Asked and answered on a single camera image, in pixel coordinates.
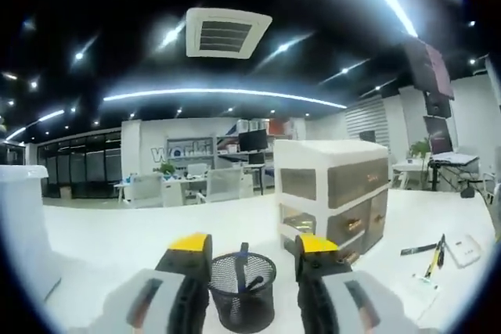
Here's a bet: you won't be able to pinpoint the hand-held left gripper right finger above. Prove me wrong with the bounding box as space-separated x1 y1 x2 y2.
294 233 405 334

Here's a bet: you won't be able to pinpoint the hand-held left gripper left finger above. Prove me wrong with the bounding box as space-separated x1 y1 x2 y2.
102 233 213 334

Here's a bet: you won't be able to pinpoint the dark blue pen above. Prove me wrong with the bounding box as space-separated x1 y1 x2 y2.
237 242 252 293

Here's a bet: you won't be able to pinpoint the thick white sticky note pad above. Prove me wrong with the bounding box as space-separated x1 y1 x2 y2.
445 233 483 270

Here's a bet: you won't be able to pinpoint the white desk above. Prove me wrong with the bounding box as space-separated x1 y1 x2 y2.
0 187 501 334

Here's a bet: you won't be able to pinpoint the black mesh pen holder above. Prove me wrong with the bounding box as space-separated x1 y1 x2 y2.
208 251 277 330

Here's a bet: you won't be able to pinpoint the white mesh office chair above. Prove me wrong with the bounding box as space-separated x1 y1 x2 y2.
205 165 244 204
128 174 166 209

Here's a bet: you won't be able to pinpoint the white cabinet with brown drawers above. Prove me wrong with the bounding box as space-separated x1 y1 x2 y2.
273 138 390 268

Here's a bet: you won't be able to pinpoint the white storage shelves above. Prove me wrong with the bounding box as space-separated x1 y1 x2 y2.
217 118 293 155

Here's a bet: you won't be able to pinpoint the black monitor by shelves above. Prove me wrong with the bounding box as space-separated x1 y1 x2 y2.
237 129 269 153

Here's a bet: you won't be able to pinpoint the green potted plant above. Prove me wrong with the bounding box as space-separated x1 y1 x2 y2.
409 138 431 160

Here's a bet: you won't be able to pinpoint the white plastic storage box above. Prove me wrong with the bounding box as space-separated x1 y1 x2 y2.
0 164 63 303

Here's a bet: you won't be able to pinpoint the laptop stand table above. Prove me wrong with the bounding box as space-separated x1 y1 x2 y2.
428 152 481 194

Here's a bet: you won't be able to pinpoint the curved ceiling light strip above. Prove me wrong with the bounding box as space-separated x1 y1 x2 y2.
102 89 348 110

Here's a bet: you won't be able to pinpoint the monitor on stand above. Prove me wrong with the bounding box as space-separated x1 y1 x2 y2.
422 114 455 155

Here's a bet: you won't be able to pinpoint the hanging display screen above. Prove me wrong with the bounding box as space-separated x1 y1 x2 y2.
402 38 456 100

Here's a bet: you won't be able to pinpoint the ceiling air conditioner vent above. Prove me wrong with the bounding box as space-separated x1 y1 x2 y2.
186 7 273 60

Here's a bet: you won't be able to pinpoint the wall sign letters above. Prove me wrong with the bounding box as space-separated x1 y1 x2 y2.
150 144 215 166

